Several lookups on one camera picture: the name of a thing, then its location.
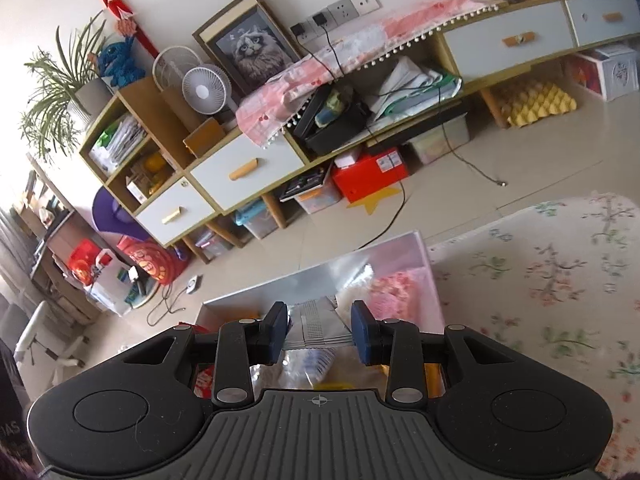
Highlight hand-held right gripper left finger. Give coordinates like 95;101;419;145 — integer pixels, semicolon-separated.
120;301;291;407

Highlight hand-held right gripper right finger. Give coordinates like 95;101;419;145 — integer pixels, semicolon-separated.
350;300;526;405

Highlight silver foil snack packet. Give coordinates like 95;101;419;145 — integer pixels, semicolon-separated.
282;297;358;351

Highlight clear bread packet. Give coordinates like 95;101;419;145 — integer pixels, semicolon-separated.
285;350;336;391

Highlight pink snack packet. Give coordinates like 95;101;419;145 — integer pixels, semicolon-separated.
370;270;436;317

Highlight pink cardboard box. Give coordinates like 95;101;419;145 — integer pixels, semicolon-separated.
192;230;448;398

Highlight clear storage bin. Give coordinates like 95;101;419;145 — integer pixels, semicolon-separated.
410;120;471;166
195;227;233;261
295;180;346;216

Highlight clear bin blue lid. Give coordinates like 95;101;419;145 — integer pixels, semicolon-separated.
235;200;281;241

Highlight red printed bag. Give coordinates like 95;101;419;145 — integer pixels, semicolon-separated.
117;235;183;286

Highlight large red cardboard box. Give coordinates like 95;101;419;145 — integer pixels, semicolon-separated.
331;147;411;204

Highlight white cabinet drawer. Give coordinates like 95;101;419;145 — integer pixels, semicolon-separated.
442;0;573;81
190;134;306;211
565;0;640;46
135;177;218;246

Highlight white shopping bag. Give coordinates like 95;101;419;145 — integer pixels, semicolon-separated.
82;247;136;317

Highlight long wooden cabinet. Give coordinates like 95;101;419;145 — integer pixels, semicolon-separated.
77;0;640;261

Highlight purple hat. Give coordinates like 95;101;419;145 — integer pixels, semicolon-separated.
92;185;146;236

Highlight black storage box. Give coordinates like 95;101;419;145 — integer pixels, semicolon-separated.
292;85;373;156

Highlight red gift bag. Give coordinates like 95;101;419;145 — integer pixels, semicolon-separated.
67;239;101;286

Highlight brown cardboard box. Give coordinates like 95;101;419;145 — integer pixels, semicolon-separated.
182;117;226;158

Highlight white chair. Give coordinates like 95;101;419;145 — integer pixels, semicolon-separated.
12;300;88;386

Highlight pink floral cloth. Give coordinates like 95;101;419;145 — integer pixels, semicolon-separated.
235;0;501;148

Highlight pile of papers and bags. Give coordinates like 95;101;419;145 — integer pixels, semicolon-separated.
367;55;463;121

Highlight small white desk fan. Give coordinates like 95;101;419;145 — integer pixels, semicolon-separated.
181;64;236;113

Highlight framed cat picture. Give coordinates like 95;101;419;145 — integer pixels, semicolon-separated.
192;0;306;98

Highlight yellow egg foam pad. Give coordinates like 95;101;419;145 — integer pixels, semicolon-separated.
507;82;578;128

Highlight blue plush toy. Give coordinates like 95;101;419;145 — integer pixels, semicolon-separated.
90;35;146;88

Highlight potted green plant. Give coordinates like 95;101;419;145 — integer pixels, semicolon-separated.
20;12;116;161

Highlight white patterned box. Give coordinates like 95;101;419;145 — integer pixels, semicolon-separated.
595;45;640;103

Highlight white ring fan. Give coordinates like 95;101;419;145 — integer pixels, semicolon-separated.
152;46;201;92

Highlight grey wall socket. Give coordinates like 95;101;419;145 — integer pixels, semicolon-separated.
327;0;358;26

